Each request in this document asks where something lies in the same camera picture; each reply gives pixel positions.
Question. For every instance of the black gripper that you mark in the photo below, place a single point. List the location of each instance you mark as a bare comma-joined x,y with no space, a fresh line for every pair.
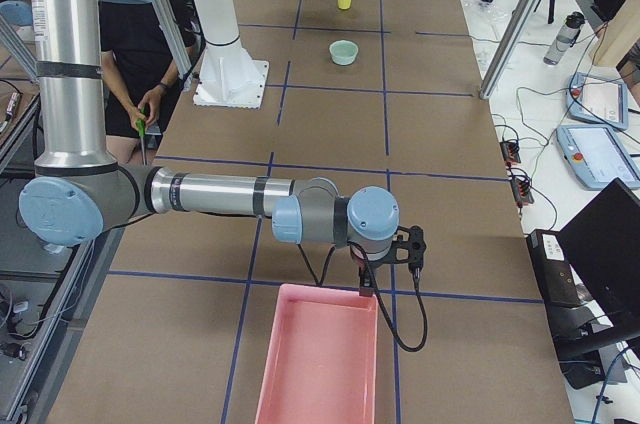
364,280

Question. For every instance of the mint green bowl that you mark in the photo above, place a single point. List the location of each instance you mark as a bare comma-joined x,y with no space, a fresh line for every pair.
343,52

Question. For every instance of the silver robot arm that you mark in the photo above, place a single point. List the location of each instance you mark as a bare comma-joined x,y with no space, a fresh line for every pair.
80,190

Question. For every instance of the black box device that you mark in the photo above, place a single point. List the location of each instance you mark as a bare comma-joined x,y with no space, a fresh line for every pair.
552,270

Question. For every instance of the pink plastic bin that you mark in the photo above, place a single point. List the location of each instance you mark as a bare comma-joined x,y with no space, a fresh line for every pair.
321,361

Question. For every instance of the black monitor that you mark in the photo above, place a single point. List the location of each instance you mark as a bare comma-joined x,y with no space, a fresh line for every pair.
601,242

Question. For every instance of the white pillar with base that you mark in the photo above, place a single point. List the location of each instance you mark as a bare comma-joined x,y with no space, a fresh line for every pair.
228,76

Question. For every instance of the near teach pendant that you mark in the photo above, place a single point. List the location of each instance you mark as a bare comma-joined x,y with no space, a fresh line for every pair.
596,156

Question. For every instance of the teach pendant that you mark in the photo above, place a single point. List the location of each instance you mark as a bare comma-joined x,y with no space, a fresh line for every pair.
594,99
596,156

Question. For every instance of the far teach pendant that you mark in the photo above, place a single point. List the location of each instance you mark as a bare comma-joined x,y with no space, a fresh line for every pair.
594,99

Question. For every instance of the seated person in black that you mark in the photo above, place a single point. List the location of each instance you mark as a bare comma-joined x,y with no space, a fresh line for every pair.
140,74

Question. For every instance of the clear water bottle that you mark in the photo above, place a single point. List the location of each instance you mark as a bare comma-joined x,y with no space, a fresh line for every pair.
565,38

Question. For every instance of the aluminium frame post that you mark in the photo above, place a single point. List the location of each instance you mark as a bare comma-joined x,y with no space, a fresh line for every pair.
507,45

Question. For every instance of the green handled tool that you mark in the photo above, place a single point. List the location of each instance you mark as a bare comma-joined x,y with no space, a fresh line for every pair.
141,129

